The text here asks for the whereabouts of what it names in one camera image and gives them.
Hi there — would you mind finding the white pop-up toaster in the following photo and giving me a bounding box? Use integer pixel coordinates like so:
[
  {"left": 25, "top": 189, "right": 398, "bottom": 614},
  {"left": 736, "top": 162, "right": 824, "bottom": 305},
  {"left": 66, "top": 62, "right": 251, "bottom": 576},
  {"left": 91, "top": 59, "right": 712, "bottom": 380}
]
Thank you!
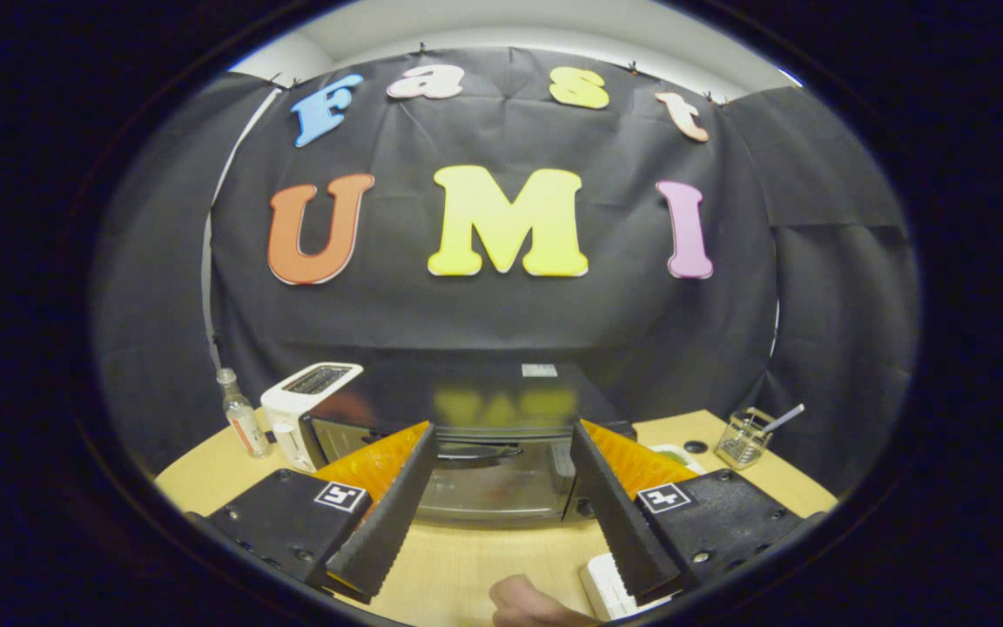
[{"left": 260, "top": 362, "right": 365, "bottom": 474}]

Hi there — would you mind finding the white divided condiment dish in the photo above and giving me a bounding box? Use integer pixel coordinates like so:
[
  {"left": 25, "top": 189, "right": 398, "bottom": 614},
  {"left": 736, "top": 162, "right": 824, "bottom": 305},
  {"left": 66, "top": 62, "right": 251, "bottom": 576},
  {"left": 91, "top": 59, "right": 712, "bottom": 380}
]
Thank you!
[{"left": 650, "top": 444, "right": 699, "bottom": 476}]

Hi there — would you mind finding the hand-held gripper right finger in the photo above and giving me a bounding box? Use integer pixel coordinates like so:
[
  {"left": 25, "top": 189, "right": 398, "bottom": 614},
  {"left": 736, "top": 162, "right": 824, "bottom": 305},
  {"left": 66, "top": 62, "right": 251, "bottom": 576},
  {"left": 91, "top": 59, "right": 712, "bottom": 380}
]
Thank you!
[{"left": 569, "top": 419, "right": 823, "bottom": 602}]

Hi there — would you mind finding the wire mesh utensil holder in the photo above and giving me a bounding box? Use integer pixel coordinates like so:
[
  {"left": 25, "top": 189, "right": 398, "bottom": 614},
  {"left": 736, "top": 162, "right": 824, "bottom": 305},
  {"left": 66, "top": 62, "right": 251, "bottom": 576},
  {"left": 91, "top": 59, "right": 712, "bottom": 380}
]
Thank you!
[{"left": 715, "top": 408, "right": 774, "bottom": 471}]

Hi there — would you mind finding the black toaster oven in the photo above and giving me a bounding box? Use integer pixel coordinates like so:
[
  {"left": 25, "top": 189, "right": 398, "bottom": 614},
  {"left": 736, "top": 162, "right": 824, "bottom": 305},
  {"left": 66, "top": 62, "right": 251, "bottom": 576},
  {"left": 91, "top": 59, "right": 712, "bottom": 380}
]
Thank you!
[{"left": 306, "top": 361, "right": 637, "bottom": 528}]

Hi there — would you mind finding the white spoon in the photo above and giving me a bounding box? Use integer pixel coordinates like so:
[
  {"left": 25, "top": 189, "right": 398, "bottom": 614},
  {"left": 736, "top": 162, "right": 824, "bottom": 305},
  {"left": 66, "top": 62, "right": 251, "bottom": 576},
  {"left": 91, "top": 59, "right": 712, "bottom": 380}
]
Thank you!
[{"left": 760, "top": 403, "right": 806, "bottom": 435}]

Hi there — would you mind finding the clear bottle with orange label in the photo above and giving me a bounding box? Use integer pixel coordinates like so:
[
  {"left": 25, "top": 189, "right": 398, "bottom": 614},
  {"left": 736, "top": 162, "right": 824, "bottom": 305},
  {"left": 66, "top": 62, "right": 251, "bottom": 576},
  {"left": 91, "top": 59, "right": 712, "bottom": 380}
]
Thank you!
[{"left": 216, "top": 367, "right": 273, "bottom": 460}]

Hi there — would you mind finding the white rectangular dish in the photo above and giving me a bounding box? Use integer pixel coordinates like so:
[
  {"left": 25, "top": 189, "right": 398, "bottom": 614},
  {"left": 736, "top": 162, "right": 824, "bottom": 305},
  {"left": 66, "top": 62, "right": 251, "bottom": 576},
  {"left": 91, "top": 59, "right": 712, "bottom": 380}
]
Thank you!
[{"left": 578, "top": 553, "right": 672, "bottom": 621}]

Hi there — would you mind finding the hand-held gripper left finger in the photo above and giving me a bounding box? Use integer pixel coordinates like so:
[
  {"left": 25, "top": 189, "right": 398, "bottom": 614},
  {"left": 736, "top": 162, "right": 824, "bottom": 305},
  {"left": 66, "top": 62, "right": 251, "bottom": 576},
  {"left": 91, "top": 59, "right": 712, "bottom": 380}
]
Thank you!
[{"left": 186, "top": 421, "right": 440, "bottom": 606}]

